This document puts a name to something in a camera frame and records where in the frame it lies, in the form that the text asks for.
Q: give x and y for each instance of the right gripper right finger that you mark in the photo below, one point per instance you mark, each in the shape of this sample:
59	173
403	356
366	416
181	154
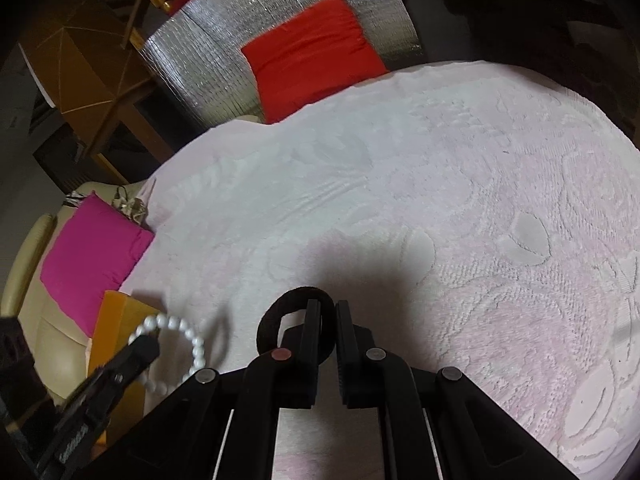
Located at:
434	425

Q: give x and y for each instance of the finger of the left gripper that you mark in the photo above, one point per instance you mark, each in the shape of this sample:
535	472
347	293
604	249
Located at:
85	415

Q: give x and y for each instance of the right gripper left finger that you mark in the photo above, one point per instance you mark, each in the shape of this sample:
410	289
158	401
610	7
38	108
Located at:
220	426

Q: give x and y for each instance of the black hair scrunchie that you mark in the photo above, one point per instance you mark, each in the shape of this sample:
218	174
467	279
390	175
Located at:
292	301

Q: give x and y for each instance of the beige leather armchair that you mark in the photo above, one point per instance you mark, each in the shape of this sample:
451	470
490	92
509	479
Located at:
60	349

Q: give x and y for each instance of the orange cardboard tray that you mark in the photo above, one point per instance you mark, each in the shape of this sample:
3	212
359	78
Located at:
119	316

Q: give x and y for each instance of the magenta cushion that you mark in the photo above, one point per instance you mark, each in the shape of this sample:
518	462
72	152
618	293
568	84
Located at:
96	250

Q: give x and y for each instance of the silver insulation foil sheet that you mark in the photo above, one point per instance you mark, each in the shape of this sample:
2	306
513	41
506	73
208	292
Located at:
196	54

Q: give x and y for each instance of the brown cardboard panel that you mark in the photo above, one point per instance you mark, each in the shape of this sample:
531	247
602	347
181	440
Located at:
75	49

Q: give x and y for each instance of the red cushion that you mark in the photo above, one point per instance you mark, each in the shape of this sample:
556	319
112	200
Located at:
319	52

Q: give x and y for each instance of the wooden table frame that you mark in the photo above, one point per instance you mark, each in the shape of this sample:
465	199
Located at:
126	146

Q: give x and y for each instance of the wooden spindle rail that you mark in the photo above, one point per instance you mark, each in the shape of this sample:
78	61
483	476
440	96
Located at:
133	37

